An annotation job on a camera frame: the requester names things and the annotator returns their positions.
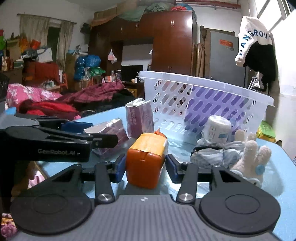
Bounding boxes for white plastic basket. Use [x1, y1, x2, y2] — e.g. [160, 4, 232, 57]
[139, 71, 273, 144]

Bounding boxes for grey door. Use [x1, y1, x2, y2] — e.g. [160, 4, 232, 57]
[200, 26, 245, 87]

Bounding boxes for green cloth on wardrobe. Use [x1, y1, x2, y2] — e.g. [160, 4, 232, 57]
[118, 1, 176, 22]

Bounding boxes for blue plastic bags pile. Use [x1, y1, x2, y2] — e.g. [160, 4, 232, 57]
[74, 55, 105, 81]

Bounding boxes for maroon tissue pack lying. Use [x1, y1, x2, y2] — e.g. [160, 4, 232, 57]
[84, 118, 128, 158]

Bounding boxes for black hanging garment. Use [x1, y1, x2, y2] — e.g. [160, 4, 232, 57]
[244, 41, 276, 92]

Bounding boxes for maroon blanket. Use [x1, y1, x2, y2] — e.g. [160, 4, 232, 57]
[56, 80, 125, 104]

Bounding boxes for white knitted glove toy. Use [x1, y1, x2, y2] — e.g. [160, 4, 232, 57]
[230, 130, 271, 188]

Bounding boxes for striped blue cloth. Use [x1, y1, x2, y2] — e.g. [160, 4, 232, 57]
[190, 138, 245, 169]

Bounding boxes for white bag blue letters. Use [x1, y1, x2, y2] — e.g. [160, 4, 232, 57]
[235, 16, 273, 67]

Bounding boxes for purple tissue pack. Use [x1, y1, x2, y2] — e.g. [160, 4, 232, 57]
[184, 86, 252, 137]

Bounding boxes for pink floral pillow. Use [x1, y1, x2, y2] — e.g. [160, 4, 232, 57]
[6, 84, 62, 108]

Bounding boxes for dark red wooden wardrobe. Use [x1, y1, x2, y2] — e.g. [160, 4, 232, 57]
[89, 11, 197, 75]

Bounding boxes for maroon tissue pack upright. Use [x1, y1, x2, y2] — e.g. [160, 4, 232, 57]
[125, 98, 154, 138]

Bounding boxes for green yellow bag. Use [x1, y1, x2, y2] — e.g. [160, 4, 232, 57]
[256, 120, 276, 143]

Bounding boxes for orange plastic box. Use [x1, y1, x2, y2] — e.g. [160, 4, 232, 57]
[126, 130, 169, 189]

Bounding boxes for beige curtain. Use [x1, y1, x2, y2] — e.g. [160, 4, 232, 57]
[19, 14, 75, 69]

